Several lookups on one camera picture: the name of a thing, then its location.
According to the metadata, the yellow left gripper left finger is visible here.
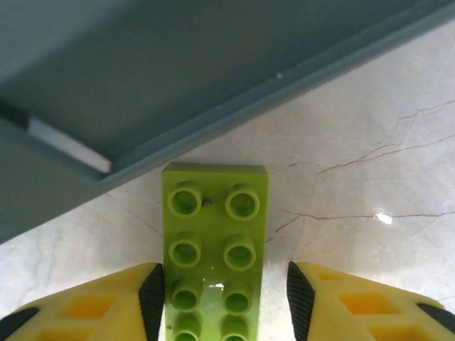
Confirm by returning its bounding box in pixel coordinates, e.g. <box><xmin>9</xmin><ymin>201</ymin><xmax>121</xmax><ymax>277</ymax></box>
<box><xmin>0</xmin><ymin>261</ymin><xmax>166</xmax><ymax>341</ymax></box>

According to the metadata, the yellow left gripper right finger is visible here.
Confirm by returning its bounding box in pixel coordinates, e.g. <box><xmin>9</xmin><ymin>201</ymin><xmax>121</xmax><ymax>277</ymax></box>
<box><xmin>286</xmin><ymin>260</ymin><xmax>455</xmax><ymax>341</ymax></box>

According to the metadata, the green lego brick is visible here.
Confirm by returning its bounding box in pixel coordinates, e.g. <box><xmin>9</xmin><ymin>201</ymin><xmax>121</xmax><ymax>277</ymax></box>
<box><xmin>160</xmin><ymin>161</ymin><xmax>271</xmax><ymax>341</ymax></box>

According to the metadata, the grey plastic storage bin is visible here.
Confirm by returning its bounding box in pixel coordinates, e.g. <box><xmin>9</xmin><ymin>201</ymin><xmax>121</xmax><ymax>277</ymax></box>
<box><xmin>0</xmin><ymin>0</ymin><xmax>455</xmax><ymax>244</ymax></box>

